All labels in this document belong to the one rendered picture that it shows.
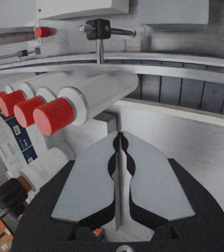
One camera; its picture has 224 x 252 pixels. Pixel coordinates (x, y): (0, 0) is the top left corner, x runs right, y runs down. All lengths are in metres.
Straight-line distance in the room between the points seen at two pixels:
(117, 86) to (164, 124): 0.19
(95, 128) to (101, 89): 0.23
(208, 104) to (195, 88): 0.04
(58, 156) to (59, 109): 0.38
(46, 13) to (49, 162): 0.43
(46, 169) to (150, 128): 0.34
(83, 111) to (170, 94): 0.18
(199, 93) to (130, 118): 0.20
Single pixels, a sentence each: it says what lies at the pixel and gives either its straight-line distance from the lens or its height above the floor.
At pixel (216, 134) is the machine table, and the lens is 0.38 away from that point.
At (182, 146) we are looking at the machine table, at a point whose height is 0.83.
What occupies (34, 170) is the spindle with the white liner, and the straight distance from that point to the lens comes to 0.50.
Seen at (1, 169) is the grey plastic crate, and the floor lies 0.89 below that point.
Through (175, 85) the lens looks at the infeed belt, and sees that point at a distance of 0.29.
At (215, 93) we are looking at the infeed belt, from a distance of 0.29.
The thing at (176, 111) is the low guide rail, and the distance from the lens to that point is 0.27.
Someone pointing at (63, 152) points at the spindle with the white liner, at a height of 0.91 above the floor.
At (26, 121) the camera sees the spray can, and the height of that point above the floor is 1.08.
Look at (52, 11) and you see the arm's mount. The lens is 0.42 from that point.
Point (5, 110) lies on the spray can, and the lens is 0.26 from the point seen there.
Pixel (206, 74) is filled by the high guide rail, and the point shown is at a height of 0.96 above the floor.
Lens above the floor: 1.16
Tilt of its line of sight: 47 degrees down
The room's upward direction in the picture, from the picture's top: 131 degrees counter-clockwise
